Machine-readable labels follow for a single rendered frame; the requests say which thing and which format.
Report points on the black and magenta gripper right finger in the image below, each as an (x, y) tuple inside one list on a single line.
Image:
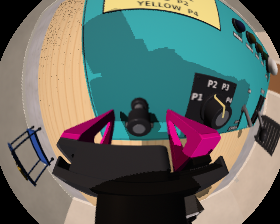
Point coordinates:
[(201, 139)]

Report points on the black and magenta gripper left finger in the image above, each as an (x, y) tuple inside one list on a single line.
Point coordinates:
[(87, 131)]

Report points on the teal console panel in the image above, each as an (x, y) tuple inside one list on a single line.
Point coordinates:
[(189, 56)]

